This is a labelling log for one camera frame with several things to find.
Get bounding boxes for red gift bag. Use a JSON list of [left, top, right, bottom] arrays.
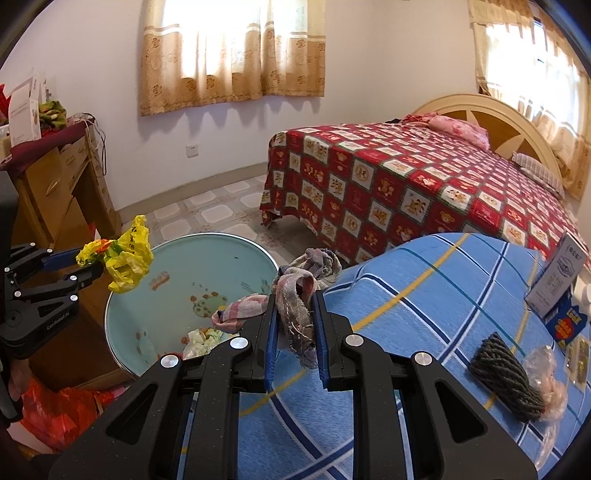
[[0, 84, 17, 126]]

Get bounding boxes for plaid cloth rag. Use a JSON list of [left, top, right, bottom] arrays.
[[211, 248, 343, 371]]

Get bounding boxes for thin cables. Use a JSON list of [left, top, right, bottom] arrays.
[[84, 114, 108, 168]]

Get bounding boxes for black box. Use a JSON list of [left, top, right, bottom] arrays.
[[0, 171, 20, 246]]

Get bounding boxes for coil of dark rope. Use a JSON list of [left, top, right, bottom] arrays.
[[468, 332, 546, 422]]

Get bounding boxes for pink pillow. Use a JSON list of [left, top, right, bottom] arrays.
[[401, 114, 491, 151]]

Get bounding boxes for light blue patterned basin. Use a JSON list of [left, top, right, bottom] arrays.
[[104, 233, 280, 377]]

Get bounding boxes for cream wooden headboard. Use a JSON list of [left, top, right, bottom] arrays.
[[411, 93, 562, 179]]

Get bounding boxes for striped pillow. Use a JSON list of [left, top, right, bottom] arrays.
[[511, 152, 565, 199]]

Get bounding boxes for blue printed packet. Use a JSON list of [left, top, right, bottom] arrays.
[[545, 295, 591, 350]]

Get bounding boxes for blue plaid sheet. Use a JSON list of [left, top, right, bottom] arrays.
[[180, 233, 588, 480]]

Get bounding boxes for grey and white carton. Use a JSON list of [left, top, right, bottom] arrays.
[[525, 232, 590, 319]]

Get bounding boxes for yellow plastic bag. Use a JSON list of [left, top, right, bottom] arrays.
[[76, 215, 154, 294]]

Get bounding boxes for clear plastic bag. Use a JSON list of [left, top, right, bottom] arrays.
[[523, 345, 568, 467]]

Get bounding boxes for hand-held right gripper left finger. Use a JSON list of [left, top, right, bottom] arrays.
[[48, 292, 280, 480]]

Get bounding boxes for red plastic bag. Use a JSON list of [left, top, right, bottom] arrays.
[[21, 376, 131, 445]]

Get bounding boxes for bed with red quilt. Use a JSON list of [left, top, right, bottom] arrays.
[[259, 121, 585, 269]]

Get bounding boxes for clear packet with gold item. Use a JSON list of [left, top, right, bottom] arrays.
[[565, 337, 591, 387]]

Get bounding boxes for white paper box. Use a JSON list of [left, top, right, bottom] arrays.
[[8, 76, 52, 147]]

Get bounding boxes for colourful folded cloth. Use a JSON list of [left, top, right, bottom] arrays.
[[39, 100, 68, 133]]

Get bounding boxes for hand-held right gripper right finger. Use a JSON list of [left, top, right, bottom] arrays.
[[313, 290, 539, 480]]

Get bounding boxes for narrow beige patterned curtain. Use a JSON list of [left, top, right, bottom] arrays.
[[468, 0, 591, 200]]

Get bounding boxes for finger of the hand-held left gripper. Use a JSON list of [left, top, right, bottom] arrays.
[[0, 262, 105, 302], [0, 244, 89, 275]]

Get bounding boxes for maroon cloth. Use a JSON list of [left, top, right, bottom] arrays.
[[0, 122, 94, 172]]

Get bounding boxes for wooden cabinet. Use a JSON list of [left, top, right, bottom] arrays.
[[9, 124, 122, 389]]

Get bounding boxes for wide beige patterned curtain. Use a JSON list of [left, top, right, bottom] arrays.
[[140, 0, 327, 117]]

